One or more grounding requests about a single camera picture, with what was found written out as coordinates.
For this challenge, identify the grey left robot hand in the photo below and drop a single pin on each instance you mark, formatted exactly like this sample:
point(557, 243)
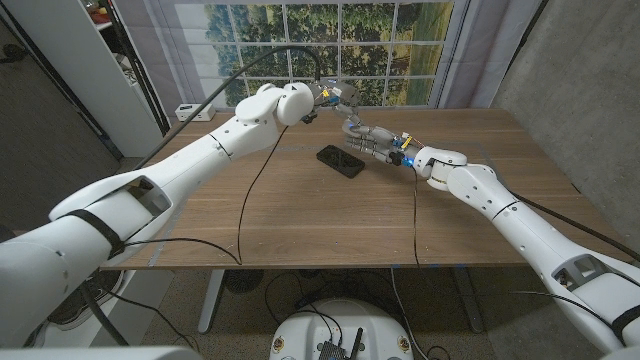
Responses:
point(337, 95)

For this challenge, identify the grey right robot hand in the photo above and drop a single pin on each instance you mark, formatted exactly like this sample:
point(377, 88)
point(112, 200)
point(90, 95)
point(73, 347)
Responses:
point(382, 142)

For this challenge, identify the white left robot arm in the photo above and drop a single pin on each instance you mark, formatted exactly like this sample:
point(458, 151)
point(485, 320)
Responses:
point(200, 155)

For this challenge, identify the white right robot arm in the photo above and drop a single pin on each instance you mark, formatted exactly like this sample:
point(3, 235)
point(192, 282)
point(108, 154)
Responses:
point(500, 200)

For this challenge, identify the black smartphone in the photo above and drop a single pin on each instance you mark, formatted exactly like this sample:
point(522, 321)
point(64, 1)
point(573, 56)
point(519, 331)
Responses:
point(340, 161)

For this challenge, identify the printed window backdrop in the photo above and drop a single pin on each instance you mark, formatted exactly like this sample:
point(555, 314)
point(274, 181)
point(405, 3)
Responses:
point(400, 50)

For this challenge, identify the white power strip box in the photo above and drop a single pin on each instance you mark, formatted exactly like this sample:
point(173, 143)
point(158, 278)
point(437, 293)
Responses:
point(195, 114)

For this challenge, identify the grey table leg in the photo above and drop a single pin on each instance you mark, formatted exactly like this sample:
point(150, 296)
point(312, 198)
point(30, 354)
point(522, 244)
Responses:
point(467, 300)

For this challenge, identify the white robot torso base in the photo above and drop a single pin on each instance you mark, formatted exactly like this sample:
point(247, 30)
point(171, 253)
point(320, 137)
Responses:
point(340, 330)

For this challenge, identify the round black floor fan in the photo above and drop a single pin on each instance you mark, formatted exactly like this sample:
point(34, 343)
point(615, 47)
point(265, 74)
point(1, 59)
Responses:
point(242, 280)

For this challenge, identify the black backdrop stand poles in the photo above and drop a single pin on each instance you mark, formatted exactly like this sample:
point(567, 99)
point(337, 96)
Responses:
point(135, 70)

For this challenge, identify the white table leg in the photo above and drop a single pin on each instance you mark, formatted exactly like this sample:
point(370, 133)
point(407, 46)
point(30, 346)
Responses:
point(211, 300)

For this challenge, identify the white cabinet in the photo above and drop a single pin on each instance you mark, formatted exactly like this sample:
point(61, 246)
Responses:
point(75, 60)

